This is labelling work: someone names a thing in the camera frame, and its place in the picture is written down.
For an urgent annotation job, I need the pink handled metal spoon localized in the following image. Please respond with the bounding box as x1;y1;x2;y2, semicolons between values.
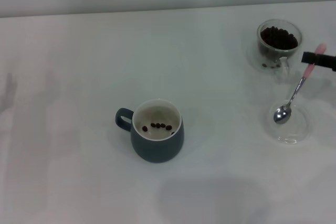
273;42;327;125

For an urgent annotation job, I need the dark teal ceramic mug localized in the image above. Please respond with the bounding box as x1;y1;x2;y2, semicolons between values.
114;98;185;164

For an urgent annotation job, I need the coffee bean pile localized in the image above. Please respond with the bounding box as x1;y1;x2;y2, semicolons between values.
260;26;299;51

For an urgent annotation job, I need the small clear glass dish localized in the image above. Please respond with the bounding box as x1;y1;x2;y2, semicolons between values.
262;100;311;145

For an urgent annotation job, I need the clear glass handled cup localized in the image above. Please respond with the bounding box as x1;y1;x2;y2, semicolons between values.
256;18;302;83

